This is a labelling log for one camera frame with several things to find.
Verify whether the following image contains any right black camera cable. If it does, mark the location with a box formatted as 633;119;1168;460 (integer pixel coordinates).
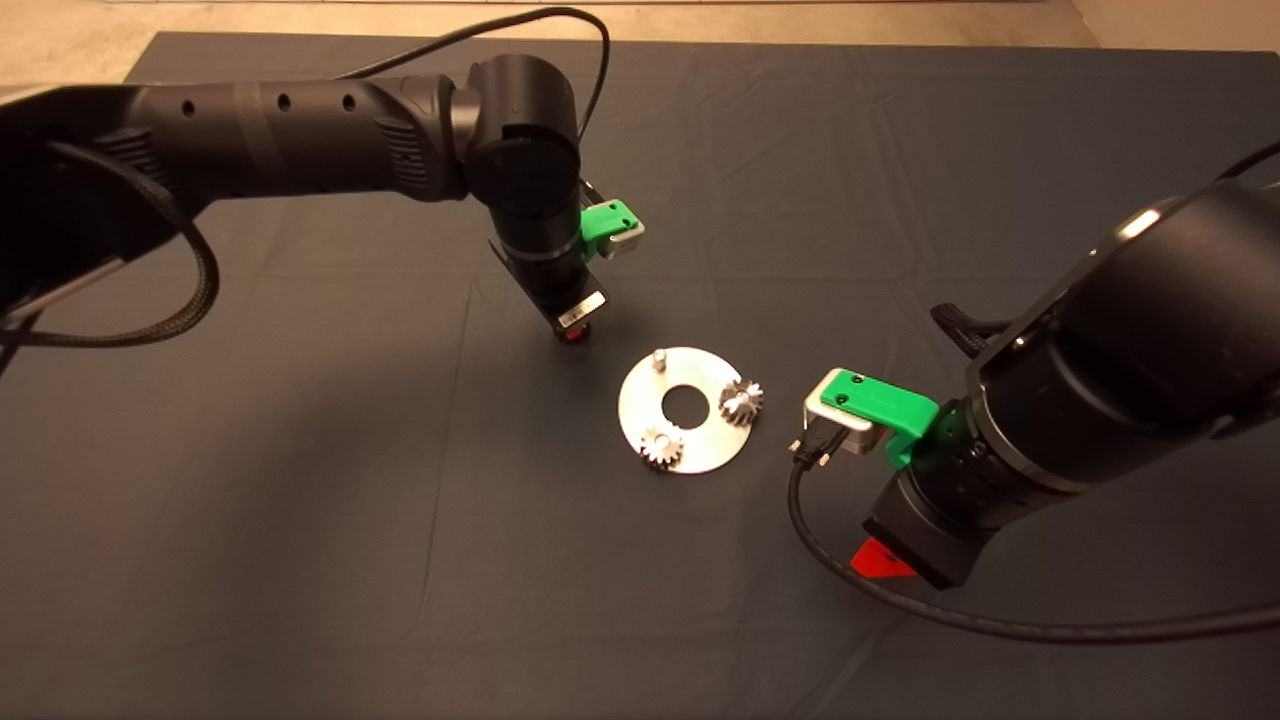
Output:
786;140;1280;645

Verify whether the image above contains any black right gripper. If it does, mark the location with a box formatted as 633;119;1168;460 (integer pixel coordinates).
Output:
849;462;993;591

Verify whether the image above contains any round metal carrier plate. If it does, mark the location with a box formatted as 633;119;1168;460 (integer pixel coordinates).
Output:
617;346;753;475

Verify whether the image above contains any dark grey table cloth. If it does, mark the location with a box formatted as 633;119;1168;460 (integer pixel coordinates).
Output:
0;32;1280;720

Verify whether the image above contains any right silver camera box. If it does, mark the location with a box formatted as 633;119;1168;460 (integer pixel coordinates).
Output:
802;390;881;458

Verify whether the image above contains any steel planetary gear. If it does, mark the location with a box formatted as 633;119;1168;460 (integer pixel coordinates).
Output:
639;425;687;473
718;378;765;427

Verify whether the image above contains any silver camera box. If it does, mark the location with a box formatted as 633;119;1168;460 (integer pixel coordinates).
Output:
598;213;647;260
802;390;881;458

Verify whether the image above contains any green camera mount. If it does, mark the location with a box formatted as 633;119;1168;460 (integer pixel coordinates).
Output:
579;200;641;263
819;367;942;470

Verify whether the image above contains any left green camera mount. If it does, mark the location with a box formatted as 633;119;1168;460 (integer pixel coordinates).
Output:
579;200;641;263

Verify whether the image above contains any left silver camera box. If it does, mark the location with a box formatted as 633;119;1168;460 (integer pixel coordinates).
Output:
598;213;647;260

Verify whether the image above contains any right green camera mount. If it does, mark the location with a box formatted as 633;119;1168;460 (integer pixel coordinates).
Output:
819;367;942;470

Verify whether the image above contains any black camera cable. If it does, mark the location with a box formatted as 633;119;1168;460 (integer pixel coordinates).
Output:
335;6;612;143
786;140;1280;645

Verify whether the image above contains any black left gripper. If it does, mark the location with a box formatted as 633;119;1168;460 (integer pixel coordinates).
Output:
488;238;610;347

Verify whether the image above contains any left black camera cable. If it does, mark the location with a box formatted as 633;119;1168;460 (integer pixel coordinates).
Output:
335;6;612;143

